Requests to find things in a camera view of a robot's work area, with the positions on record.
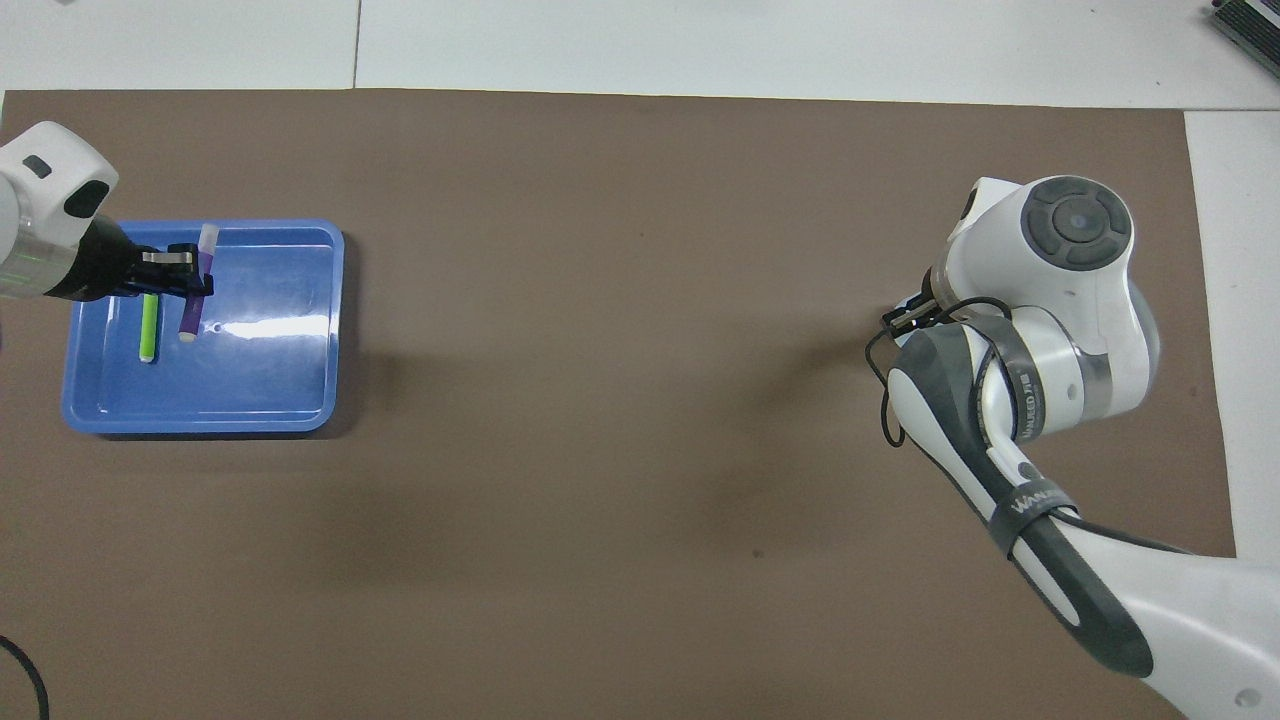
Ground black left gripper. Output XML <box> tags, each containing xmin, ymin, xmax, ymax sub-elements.
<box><xmin>58</xmin><ymin>218</ymin><xmax>215</xmax><ymax>301</ymax></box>

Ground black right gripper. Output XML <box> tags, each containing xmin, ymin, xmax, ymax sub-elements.
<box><xmin>882</xmin><ymin>294</ymin><xmax>947</xmax><ymax>334</ymax></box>

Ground purple pen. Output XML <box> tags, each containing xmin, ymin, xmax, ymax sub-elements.
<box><xmin>178</xmin><ymin>224</ymin><xmax>219</xmax><ymax>343</ymax></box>

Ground blue plastic tray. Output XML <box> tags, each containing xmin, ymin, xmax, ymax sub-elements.
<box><xmin>62</xmin><ymin>219</ymin><xmax>346</xmax><ymax>436</ymax></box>

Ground brown table mat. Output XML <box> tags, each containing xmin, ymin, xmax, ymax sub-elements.
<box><xmin>0</xmin><ymin>88</ymin><xmax>1258</xmax><ymax>720</ymax></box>

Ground grey ribbed device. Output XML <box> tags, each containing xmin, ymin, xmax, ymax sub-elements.
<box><xmin>1210</xmin><ymin>0</ymin><xmax>1280</xmax><ymax>51</ymax></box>

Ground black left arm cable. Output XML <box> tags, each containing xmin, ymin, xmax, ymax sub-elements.
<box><xmin>0</xmin><ymin>635</ymin><xmax>51</xmax><ymax>720</ymax></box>

